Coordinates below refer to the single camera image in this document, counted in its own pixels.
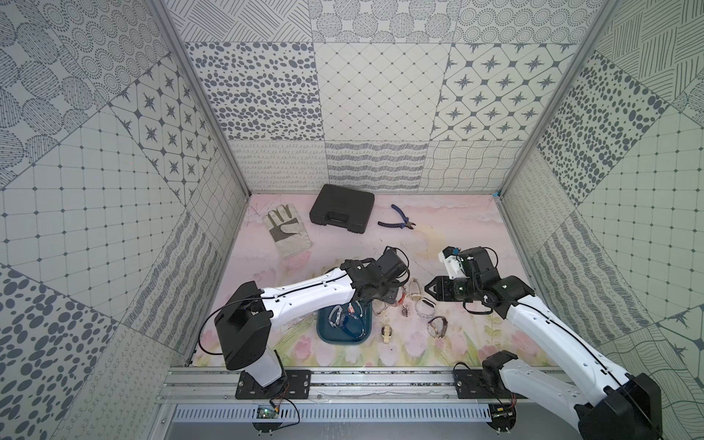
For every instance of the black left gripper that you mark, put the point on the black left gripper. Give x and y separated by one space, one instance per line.
387 289

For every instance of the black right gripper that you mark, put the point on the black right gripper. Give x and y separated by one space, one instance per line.
442 289

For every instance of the blue strap watch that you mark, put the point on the blue strap watch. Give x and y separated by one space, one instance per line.
354 326

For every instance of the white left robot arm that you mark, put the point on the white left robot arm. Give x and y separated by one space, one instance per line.
243 325

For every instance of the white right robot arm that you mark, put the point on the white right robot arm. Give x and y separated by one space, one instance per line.
601 399

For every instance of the teal storage tray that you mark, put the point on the teal storage tray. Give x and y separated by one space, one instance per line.
336 336

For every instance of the black plastic tool case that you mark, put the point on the black plastic tool case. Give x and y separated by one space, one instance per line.
343 207

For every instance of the grey work glove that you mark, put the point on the grey work glove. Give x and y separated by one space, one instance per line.
287 230

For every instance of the beige strap gold watch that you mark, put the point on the beige strap gold watch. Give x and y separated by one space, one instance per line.
414 291

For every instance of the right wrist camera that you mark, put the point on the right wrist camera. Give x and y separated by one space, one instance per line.
453 263

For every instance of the white grey strap watch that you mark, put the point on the white grey strap watch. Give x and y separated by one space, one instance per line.
425 309

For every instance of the aluminium mounting rail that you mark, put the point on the aluminium mounting rail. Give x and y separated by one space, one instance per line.
332 385

